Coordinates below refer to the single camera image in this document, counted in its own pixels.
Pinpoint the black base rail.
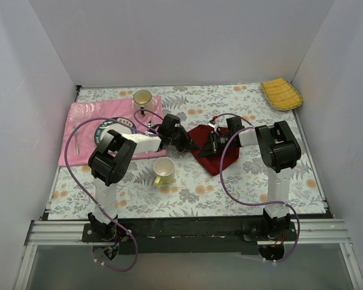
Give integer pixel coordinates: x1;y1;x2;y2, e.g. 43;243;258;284
82;216;297;255

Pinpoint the aluminium frame rail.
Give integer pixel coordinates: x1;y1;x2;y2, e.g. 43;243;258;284
15;219;363;289

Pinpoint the pink placemat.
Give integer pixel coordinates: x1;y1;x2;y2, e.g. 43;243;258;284
58;95;163;167

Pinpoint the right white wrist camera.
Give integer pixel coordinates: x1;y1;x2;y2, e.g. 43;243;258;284
208;116;218;132

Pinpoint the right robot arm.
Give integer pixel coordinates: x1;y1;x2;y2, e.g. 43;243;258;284
198;115;302;240

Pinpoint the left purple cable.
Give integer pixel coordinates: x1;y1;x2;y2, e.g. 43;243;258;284
64;109;161;272

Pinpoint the dark red cloth napkin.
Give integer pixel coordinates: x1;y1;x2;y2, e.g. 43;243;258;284
188;124;240;176

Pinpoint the silver fork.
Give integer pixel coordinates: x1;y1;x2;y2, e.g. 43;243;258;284
73;130;80;155

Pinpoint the white mug black handle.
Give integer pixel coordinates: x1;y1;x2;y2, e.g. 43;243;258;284
132;89;153;115

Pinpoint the purple cable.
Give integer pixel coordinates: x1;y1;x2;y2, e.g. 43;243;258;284
213;113;300;263
64;109;161;272

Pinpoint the yellow bamboo tray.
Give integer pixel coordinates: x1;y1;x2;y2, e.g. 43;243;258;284
261;77;303;111

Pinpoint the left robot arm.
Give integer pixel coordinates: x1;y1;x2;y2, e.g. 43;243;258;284
88;114;199;242

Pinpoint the yellow mug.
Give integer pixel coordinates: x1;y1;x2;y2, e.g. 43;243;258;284
153;156;175;186

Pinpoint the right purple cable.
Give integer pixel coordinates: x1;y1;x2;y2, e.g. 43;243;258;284
213;113;300;263

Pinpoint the white plate blue rim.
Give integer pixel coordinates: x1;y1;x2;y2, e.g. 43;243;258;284
94;117;137;145

